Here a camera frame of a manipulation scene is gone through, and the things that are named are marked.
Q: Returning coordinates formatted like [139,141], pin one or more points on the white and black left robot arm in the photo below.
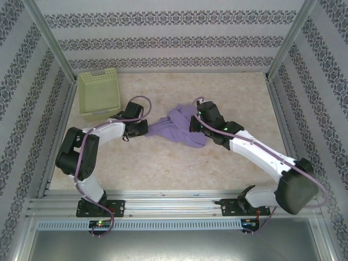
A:
[108,130]

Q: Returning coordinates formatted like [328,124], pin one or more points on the grey metal panel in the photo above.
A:
[174,244]

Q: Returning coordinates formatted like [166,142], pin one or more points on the aluminium frame post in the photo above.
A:
[291,40]
[51,40]

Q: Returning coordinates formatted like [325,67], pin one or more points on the purple t-shirt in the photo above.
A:
[179,127]

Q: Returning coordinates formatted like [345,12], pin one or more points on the small controller circuit board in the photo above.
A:
[100,223]
[250,223]

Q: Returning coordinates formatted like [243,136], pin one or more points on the aluminium mounting rail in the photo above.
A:
[168,204]

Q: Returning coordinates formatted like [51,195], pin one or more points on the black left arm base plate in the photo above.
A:
[119,206]

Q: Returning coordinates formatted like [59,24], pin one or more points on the green perforated plastic basket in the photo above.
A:
[98,92]

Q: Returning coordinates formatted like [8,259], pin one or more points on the aluminium side rail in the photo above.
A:
[284,130]
[58,136]

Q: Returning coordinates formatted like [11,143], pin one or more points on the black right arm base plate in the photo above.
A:
[227,206]

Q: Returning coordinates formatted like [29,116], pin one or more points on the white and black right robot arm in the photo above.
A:
[261,156]

